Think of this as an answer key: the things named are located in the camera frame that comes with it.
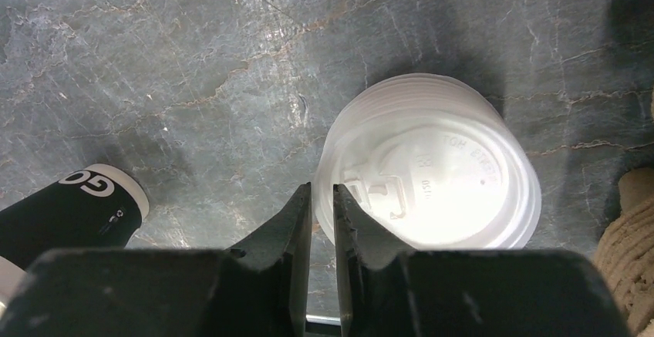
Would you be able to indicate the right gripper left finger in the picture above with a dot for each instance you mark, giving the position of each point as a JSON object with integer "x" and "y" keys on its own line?
{"x": 257, "y": 287}

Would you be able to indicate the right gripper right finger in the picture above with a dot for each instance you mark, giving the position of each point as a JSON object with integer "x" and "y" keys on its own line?
{"x": 388, "y": 288}

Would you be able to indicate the stack of white lids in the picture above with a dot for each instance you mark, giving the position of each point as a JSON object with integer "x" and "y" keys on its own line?
{"x": 433, "y": 162}

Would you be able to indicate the brown cardboard cup carrier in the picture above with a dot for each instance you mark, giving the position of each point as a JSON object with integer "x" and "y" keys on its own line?
{"x": 624, "y": 255}

